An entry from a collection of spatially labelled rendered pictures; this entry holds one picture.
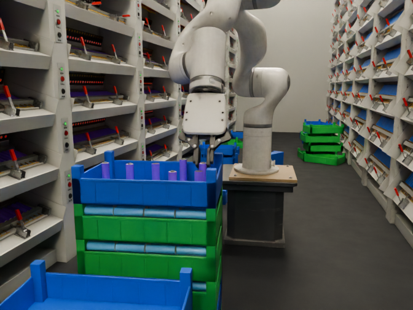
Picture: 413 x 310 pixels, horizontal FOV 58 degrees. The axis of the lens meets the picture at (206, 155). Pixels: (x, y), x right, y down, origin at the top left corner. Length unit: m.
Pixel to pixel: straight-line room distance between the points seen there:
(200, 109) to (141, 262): 0.36
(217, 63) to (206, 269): 0.46
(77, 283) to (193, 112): 0.43
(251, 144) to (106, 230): 0.86
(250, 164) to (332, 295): 0.59
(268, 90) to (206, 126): 0.69
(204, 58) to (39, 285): 0.58
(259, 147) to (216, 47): 0.70
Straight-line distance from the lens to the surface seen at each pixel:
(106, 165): 0.89
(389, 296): 1.37
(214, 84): 0.87
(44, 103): 1.41
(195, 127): 0.85
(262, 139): 1.53
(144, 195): 0.78
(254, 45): 1.39
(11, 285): 1.38
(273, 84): 1.50
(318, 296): 1.29
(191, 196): 0.76
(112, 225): 0.82
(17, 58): 1.27
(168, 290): 0.73
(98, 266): 0.87
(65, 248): 1.51
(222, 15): 1.00
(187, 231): 0.78
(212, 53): 0.90
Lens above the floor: 0.64
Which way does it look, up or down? 10 degrees down
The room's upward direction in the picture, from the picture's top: straight up
